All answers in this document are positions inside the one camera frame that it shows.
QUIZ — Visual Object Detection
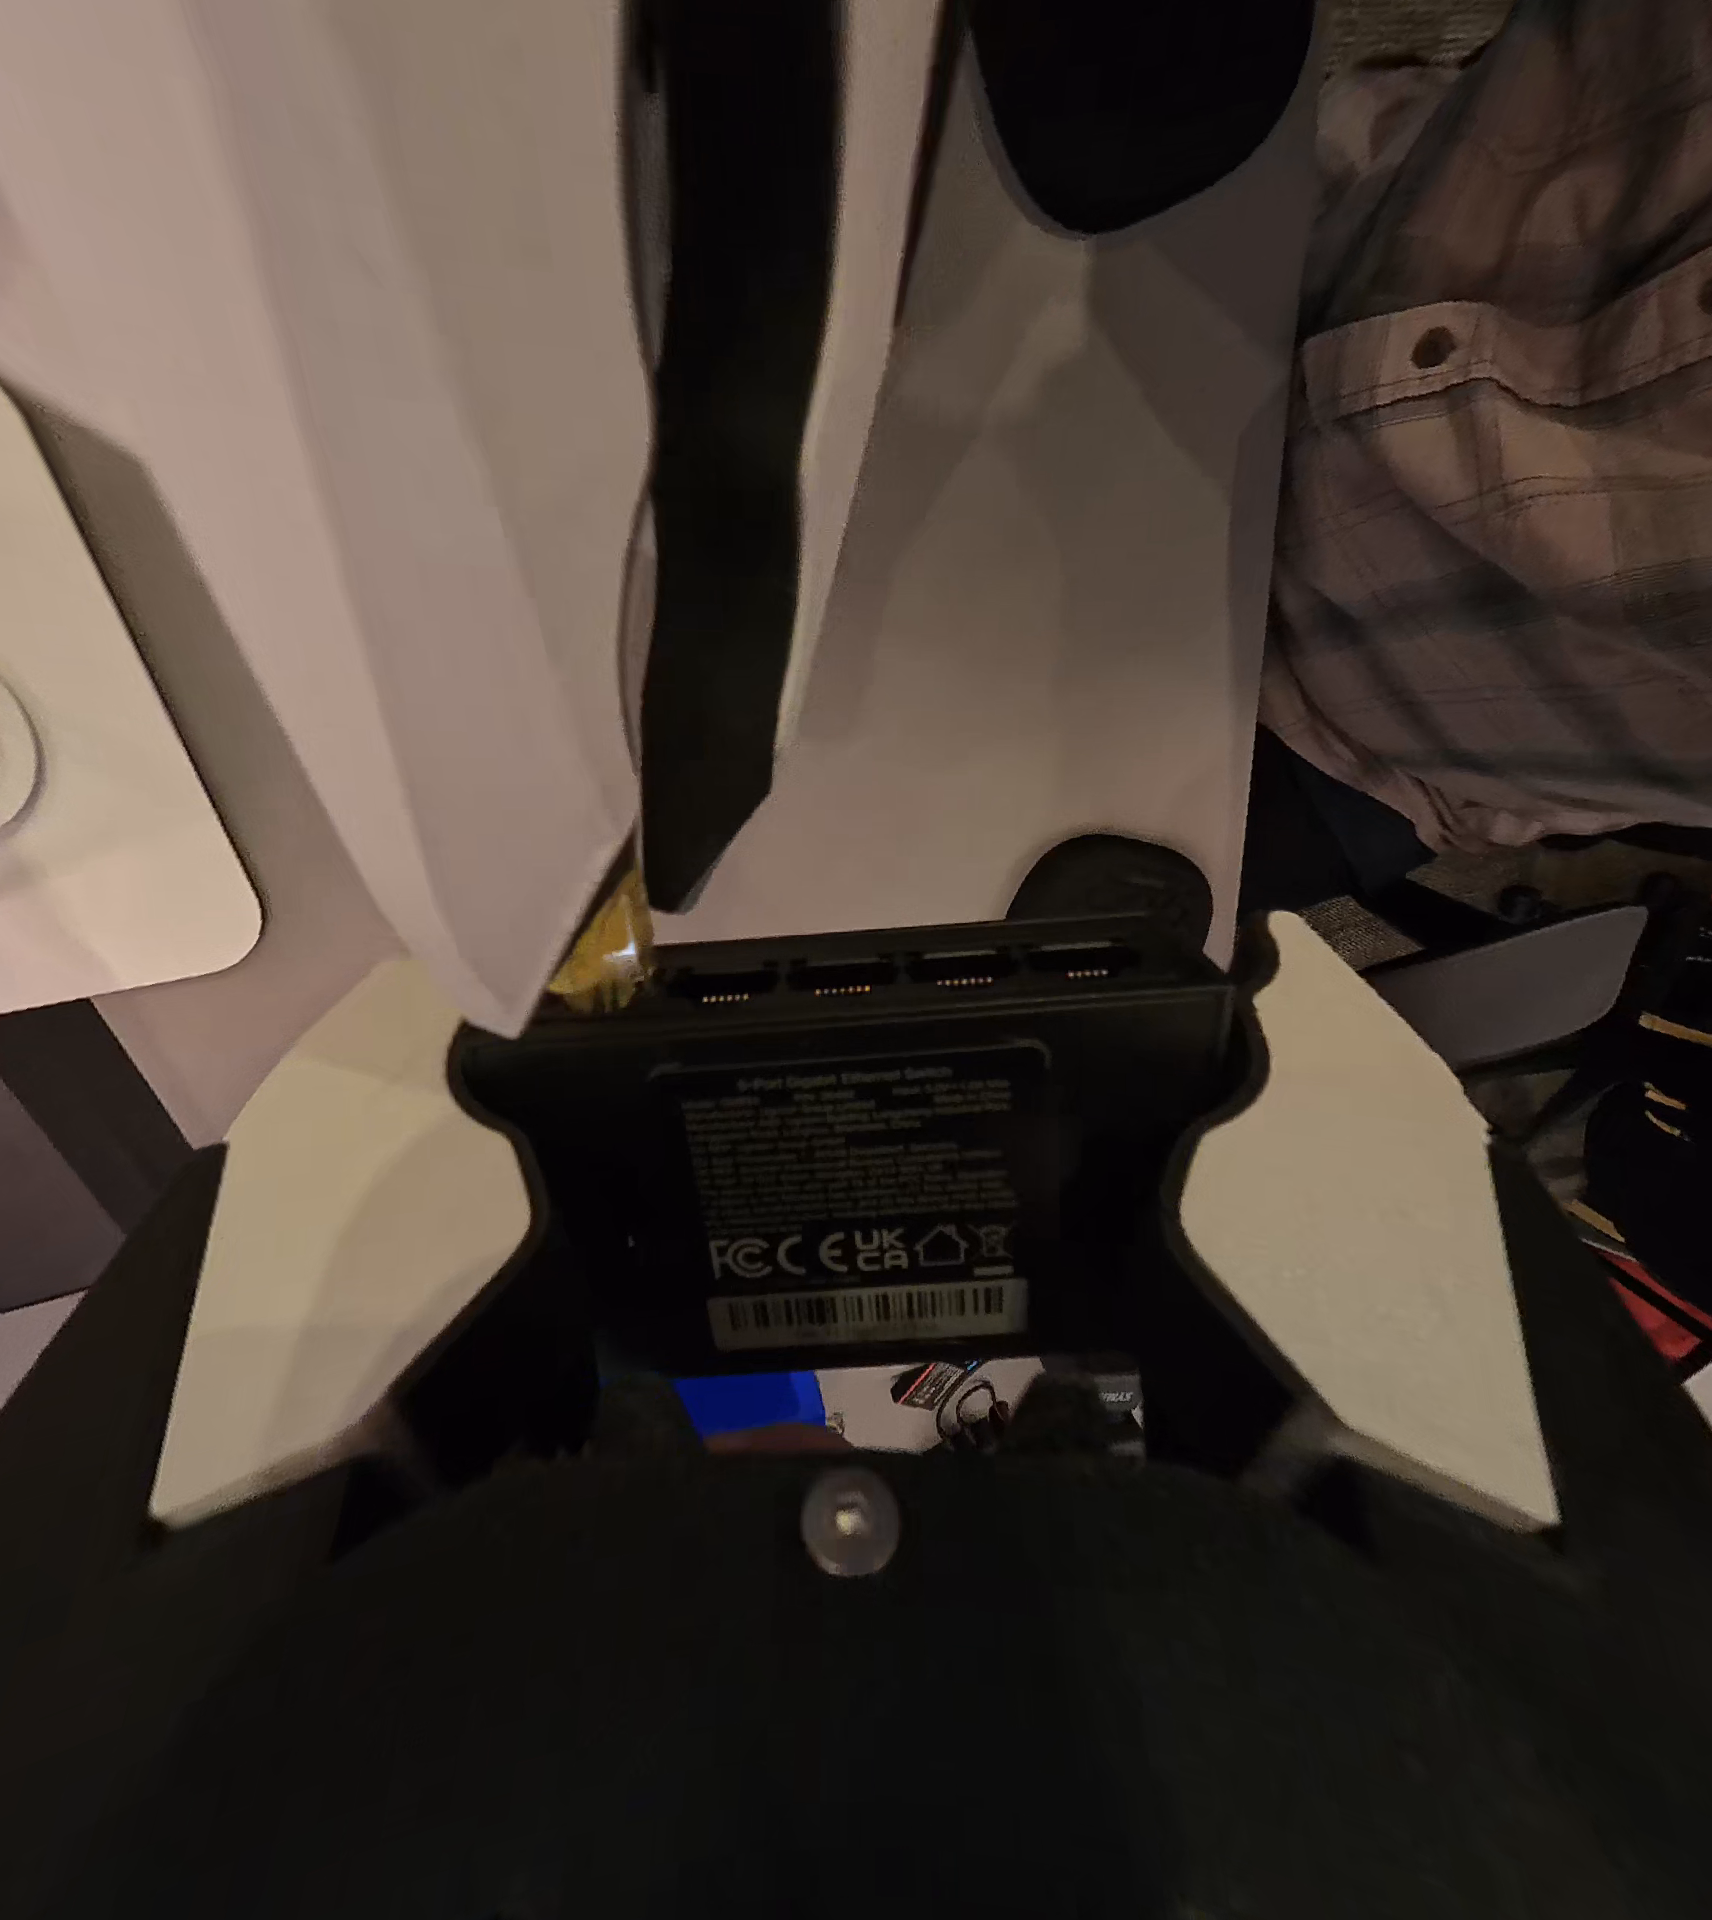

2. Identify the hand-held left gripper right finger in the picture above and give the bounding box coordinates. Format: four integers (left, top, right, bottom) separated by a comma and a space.
1162, 908, 1565, 1535

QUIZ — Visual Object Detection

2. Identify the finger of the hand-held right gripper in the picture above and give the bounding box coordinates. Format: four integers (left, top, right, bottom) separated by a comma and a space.
625, 0, 972, 913
187, 0, 655, 1039

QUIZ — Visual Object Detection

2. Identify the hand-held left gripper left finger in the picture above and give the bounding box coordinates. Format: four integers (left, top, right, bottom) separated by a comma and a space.
147, 960, 546, 1528

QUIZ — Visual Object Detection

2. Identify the yellow ethernet cable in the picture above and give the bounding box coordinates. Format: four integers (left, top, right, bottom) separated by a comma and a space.
547, 869, 657, 1010

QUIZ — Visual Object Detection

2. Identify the blue plastic bin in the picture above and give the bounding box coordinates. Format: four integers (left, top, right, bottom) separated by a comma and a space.
671, 1368, 831, 1445

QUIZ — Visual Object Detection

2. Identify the black ethernet switch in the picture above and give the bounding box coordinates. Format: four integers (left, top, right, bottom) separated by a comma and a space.
447, 912, 1244, 1382

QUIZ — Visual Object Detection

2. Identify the black chair armrest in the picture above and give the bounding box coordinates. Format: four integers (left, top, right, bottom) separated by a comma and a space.
968, 0, 1319, 237
1008, 834, 1217, 969

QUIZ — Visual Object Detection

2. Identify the black and red bag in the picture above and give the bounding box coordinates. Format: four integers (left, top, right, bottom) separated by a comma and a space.
1581, 876, 1712, 1360

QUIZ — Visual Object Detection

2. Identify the white document stand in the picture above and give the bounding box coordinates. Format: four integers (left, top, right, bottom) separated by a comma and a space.
0, 321, 265, 1037

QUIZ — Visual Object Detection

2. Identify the person's plaid shirt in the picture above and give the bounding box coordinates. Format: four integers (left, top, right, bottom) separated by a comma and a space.
1257, 0, 1712, 857

